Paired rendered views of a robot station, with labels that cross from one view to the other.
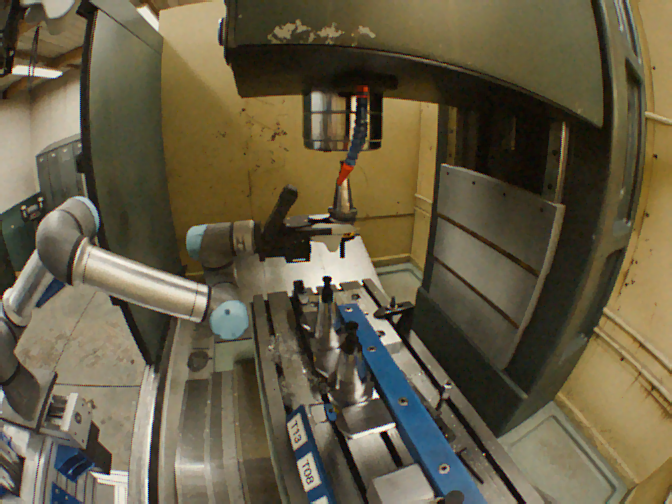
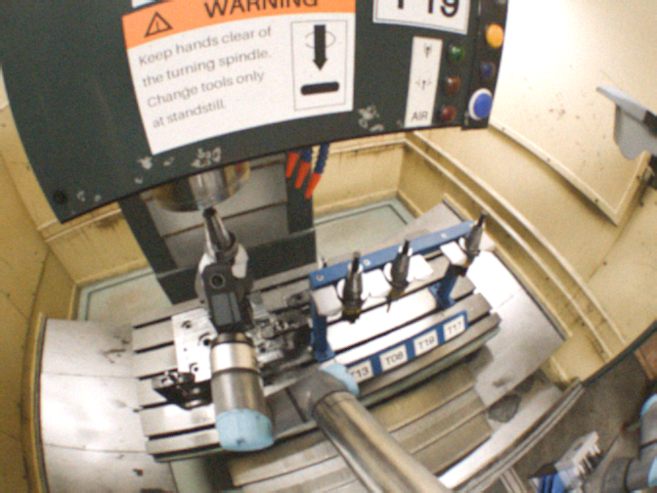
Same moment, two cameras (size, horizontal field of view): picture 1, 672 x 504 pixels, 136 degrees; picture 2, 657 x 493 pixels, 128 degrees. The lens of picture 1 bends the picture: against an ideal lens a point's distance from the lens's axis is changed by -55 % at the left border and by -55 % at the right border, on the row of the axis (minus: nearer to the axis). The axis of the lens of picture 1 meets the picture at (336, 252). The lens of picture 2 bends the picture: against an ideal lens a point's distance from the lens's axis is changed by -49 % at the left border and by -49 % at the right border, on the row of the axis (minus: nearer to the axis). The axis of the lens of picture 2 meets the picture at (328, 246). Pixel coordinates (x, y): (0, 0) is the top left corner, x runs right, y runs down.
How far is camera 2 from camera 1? 0.62 m
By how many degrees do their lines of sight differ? 76
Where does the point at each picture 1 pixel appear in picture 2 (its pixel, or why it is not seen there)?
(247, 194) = not seen: outside the picture
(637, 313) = not seen: hidden behind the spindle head
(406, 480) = (450, 250)
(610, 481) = (381, 205)
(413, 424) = (421, 245)
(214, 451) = not seen: hidden behind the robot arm
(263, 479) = (381, 416)
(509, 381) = (297, 235)
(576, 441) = (337, 218)
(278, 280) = (91, 433)
